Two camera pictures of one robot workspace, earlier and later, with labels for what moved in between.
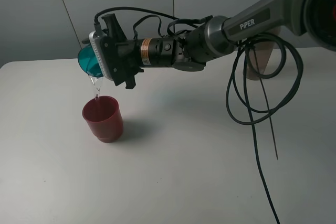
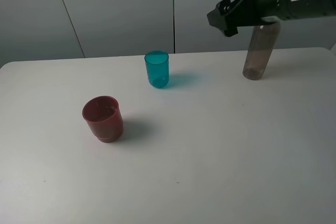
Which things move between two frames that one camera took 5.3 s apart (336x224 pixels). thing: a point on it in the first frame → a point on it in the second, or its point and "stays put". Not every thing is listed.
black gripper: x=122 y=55 → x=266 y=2
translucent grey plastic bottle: x=260 y=52 stays put
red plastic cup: x=103 y=115 stays put
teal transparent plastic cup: x=89 y=62 → x=157 y=65
